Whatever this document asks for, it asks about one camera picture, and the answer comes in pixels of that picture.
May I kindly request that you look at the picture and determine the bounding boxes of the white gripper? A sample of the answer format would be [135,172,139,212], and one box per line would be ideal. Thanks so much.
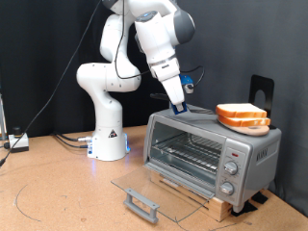
[149,57,188,114]

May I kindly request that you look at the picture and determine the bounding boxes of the black spatula with blue block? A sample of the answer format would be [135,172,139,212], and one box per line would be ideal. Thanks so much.
[149,92,217,116]

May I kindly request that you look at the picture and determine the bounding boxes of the white bread slice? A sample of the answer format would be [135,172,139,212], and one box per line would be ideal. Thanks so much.
[215,102,268,119]
[218,114,271,128]

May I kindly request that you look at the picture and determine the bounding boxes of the silver oven knob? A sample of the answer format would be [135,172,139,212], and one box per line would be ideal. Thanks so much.
[218,181,235,196]
[223,161,239,176]

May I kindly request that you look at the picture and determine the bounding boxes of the silver toaster oven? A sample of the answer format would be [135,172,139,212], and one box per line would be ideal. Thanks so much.
[142,105,283,214]

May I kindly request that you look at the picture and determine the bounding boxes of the wooden block under oven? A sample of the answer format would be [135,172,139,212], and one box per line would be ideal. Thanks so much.
[150,171,234,223]

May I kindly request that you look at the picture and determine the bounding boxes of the vertical metal pole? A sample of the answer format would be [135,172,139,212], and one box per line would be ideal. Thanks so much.
[168,0,178,109]

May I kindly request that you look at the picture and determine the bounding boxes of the black metal bookend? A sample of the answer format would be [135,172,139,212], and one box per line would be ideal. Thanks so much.
[248,74,276,130]

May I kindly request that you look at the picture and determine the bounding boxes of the grey curtain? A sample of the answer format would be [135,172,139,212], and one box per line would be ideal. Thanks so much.
[174,0,308,217]

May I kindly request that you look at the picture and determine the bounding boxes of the black curtain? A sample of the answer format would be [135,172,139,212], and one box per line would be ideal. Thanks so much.
[0,0,174,140]

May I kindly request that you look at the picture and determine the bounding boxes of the grey emergency stop box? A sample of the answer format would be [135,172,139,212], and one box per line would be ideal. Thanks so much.
[8,126,30,154]

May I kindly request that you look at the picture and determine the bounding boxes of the metal stand leg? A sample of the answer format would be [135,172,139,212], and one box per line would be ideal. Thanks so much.
[0,92,8,141]

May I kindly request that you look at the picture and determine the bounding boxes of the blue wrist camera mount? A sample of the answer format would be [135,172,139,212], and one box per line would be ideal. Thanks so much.
[178,74,195,94]

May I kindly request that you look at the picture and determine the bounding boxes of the metal wire oven rack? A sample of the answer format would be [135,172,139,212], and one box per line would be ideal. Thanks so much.
[151,133,223,174]

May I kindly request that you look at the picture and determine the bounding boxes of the long black camera cable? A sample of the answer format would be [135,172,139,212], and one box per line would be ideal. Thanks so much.
[0,0,206,167]

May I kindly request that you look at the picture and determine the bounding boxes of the base cable with silver connector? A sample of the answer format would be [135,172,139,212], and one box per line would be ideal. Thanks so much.
[52,131,94,144]

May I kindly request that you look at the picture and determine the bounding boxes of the black base cable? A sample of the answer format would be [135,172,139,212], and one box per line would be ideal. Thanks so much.
[55,134,90,150]

